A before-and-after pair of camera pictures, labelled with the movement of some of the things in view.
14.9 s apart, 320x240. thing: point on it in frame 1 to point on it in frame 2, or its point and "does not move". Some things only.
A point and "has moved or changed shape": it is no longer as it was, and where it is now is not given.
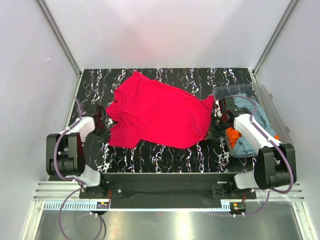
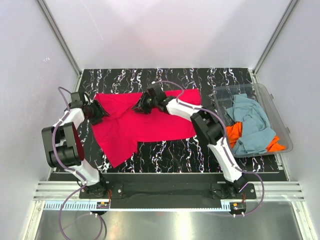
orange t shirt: (233, 134) does not move
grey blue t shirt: (258, 116) does not move
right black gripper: (217, 118) to (140, 106)
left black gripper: (105, 136) to (100, 112)
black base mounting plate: (166, 191) does not move
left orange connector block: (102, 205) does not move
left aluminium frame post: (61, 42) does not move
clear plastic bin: (264, 126) does not move
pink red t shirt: (146, 114) has moved or changed shape
